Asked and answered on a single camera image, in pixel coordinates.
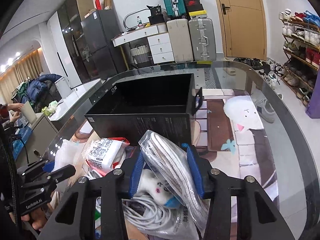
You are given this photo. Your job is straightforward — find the clear bag with white cable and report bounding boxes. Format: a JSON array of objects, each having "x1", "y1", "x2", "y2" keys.
[{"x1": 139, "y1": 130, "x2": 209, "y2": 236}]

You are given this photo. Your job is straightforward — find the grey white medicine bag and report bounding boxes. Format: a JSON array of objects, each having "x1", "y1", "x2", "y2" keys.
[{"x1": 123, "y1": 197, "x2": 200, "y2": 239}]

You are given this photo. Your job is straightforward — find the person's left hand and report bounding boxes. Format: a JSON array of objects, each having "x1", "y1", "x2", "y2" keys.
[{"x1": 21, "y1": 203, "x2": 54, "y2": 231}]

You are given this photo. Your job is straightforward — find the white red tissue pack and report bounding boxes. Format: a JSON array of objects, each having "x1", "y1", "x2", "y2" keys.
[{"x1": 86, "y1": 138, "x2": 130, "y2": 176}]

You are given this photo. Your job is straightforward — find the black cardboard box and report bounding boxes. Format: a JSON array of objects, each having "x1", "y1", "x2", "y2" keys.
[{"x1": 85, "y1": 73, "x2": 203, "y2": 146}]

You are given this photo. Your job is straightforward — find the white sneaker on floor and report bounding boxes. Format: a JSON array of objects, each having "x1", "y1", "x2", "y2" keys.
[{"x1": 253, "y1": 99, "x2": 276, "y2": 124}]

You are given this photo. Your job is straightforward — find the blue puffer jacket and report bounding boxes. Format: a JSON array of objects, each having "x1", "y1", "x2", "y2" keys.
[{"x1": 26, "y1": 74, "x2": 62, "y2": 104}]

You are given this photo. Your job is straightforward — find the white wicker basket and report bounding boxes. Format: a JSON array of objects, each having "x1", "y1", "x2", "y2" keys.
[{"x1": 130, "y1": 45, "x2": 150, "y2": 64}]

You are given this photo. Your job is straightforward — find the dark glass cabinet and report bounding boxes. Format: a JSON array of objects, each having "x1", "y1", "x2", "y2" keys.
[{"x1": 57, "y1": 0, "x2": 99, "y2": 82}]

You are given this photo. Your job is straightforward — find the purple bag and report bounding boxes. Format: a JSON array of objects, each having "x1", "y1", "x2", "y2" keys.
[{"x1": 306, "y1": 73, "x2": 320, "y2": 119}]

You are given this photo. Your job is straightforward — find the white drawer desk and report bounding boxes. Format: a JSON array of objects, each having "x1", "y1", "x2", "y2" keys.
[{"x1": 112, "y1": 23, "x2": 175, "y2": 64}]

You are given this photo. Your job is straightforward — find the silver suitcase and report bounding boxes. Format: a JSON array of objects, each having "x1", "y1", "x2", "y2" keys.
[{"x1": 188, "y1": 18, "x2": 216, "y2": 61}]

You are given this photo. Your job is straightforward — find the beige suitcase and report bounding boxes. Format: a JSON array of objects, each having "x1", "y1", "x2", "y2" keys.
[{"x1": 167, "y1": 18, "x2": 194, "y2": 63}]

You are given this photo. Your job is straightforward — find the black bag on desk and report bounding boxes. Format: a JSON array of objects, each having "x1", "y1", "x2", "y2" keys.
[{"x1": 146, "y1": 4, "x2": 165, "y2": 25}]

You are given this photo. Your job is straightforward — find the plastic water bottle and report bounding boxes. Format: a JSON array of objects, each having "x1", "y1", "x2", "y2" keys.
[{"x1": 137, "y1": 16, "x2": 143, "y2": 28}]

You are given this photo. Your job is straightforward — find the stacked shoe boxes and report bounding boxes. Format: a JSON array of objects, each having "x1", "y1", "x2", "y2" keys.
[{"x1": 184, "y1": 0, "x2": 207, "y2": 20}]

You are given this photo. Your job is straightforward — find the teal suitcase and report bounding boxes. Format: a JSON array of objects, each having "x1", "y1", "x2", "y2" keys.
[{"x1": 163, "y1": 0, "x2": 187, "y2": 20}]

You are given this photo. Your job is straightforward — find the dark grey refrigerator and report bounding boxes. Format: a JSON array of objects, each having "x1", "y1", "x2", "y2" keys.
[{"x1": 81, "y1": 9, "x2": 127, "y2": 80}]

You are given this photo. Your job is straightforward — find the wooden door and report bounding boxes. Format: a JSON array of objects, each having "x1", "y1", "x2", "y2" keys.
[{"x1": 216, "y1": 0, "x2": 267, "y2": 60}]

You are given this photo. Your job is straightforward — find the wooden shoe rack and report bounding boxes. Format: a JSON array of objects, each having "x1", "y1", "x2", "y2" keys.
[{"x1": 279, "y1": 9, "x2": 319, "y2": 106}]

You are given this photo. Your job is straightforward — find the white plush keychain toy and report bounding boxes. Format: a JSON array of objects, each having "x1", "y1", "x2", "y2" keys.
[{"x1": 135, "y1": 169, "x2": 181, "y2": 209}]

